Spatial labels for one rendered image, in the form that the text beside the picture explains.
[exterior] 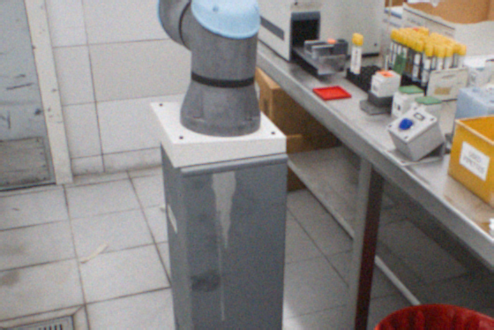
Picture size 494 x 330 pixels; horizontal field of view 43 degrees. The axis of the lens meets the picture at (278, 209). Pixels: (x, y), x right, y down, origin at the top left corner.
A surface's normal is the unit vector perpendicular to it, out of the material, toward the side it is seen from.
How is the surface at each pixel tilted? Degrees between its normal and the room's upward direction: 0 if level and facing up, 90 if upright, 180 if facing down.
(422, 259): 0
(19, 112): 90
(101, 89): 90
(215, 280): 90
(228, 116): 72
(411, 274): 0
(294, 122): 92
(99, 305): 0
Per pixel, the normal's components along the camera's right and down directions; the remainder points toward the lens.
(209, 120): -0.18, 0.15
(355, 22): 0.36, 0.47
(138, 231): 0.02, -0.87
